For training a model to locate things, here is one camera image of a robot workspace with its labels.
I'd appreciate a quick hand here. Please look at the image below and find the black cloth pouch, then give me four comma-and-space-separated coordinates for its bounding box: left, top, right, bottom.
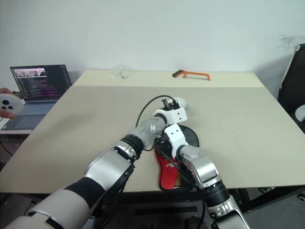
153, 125, 200, 192

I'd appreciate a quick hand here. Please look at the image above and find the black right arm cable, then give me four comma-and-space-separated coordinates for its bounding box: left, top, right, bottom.
153, 140, 207, 229

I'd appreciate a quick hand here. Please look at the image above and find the black office chair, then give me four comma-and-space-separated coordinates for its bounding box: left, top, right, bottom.
277, 43, 305, 134

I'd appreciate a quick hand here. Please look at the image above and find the black table frame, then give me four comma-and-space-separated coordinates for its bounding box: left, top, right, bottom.
95, 187, 296, 216

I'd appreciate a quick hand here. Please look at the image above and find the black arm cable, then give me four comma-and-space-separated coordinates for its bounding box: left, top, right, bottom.
135, 94, 176, 127
153, 140, 207, 229

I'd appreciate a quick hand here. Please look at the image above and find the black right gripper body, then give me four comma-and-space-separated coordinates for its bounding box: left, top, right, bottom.
155, 133, 176, 157

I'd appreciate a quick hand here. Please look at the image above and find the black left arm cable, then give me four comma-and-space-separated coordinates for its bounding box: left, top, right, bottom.
135, 94, 176, 127

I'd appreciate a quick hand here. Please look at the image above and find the small tan wooden object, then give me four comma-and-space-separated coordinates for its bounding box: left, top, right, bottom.
179, 125, 200, 148

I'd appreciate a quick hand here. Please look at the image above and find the white handheld controller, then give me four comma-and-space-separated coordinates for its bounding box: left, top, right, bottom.
0, 93, 25, 117

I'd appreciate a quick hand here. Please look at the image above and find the dark rounded shape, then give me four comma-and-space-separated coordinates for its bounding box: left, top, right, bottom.
184, 216, 203, 229

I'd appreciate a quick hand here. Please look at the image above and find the clear plastic bag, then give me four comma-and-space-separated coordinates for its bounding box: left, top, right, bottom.
111, 63, 136, 80

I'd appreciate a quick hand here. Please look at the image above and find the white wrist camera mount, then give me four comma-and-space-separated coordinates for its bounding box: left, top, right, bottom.
164, 123, 189, 159
153, 96, 192, 126

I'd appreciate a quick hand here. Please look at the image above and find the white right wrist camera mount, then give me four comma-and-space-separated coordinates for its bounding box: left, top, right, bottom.
164, 123, 189, 159

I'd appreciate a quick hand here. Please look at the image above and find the orange hacksaw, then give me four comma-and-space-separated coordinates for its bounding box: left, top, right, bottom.
172, 69, 211, 82

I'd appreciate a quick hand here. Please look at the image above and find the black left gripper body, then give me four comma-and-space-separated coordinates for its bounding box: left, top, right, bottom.
162, 97, 176, 111

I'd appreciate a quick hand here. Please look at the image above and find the open grey laptop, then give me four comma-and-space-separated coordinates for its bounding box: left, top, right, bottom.
0, 64, 73, 131

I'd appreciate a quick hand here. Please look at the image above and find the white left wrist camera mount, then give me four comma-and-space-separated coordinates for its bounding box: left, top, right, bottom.
153, 96, 192, 126

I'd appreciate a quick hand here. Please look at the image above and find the person bare hand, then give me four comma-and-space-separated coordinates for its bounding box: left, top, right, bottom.
0, 87, 16, 120

